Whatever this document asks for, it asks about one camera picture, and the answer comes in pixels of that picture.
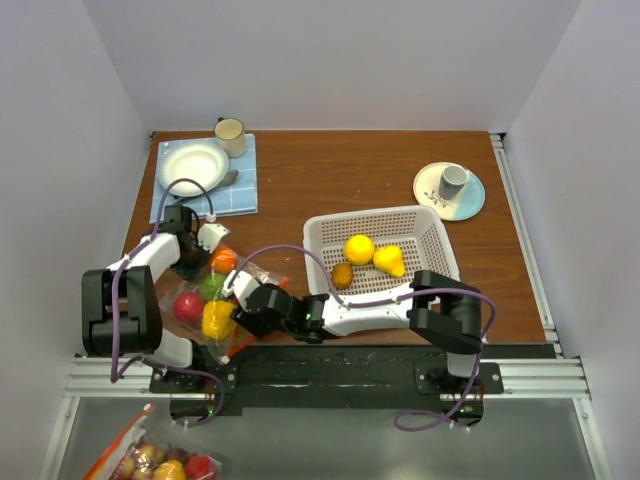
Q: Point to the fake yellow lemon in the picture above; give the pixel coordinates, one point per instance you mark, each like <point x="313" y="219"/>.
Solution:
<point x="359" y="250"/>

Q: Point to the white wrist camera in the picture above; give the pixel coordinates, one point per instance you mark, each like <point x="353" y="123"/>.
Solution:
<point x="239" y="285"/>
<point x="210" y="235"/>

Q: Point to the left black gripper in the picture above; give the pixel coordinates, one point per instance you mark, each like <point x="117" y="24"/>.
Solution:
<point x="190" y="273"/>

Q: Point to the fake yellow pear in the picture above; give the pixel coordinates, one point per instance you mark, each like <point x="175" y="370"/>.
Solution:
<point x="389" y="259"/>

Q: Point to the fake red apple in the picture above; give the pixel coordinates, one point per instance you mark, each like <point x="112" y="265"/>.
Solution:
<point x="187" y="307"/>

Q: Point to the pink and blue plate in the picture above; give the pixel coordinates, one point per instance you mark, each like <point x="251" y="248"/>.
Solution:
<point x="465" y="205"/>

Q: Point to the aluminium frame rail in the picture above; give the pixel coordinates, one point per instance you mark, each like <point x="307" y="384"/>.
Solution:
<point x="541" y="427"/>

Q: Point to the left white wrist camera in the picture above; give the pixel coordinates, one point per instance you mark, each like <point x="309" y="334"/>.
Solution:
<point x="210" y="235"/>

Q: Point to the fake yellow pepper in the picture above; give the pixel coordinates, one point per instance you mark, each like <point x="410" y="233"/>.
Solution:
<point x="217" y="323"/>

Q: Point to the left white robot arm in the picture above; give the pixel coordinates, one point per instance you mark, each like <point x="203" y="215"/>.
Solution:
<point x="121" y="317"/>

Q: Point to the clear zip top bag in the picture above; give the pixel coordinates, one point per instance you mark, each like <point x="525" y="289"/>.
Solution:
<point x="221" y="351"/>

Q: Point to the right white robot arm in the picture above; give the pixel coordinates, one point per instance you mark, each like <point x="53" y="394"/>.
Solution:
<point x="441" y="310"/>

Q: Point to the small fake brown orange fruit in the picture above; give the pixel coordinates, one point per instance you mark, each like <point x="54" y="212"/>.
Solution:
<point x="342" y="275"/>

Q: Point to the grey cup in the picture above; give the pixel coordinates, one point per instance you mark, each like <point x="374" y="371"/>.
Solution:
<point x="452" y="180"/>

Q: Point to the beige enamel mug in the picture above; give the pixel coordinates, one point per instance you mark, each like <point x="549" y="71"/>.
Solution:
<point x="231" y="136"/>

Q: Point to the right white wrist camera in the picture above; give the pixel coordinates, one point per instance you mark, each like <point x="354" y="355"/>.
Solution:
<point x="239" y="285"/>

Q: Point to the metal spoon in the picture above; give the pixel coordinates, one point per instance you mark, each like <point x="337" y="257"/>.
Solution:
<point x="228" y="180"/>

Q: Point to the white bowl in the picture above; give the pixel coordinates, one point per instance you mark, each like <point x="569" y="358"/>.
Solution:
<point x="188" y="168"/>

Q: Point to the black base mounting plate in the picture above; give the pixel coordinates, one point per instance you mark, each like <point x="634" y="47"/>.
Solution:
<point x="413" y="377"/>

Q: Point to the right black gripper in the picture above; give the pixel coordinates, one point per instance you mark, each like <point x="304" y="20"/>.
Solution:
<point x="250" y="323"/>

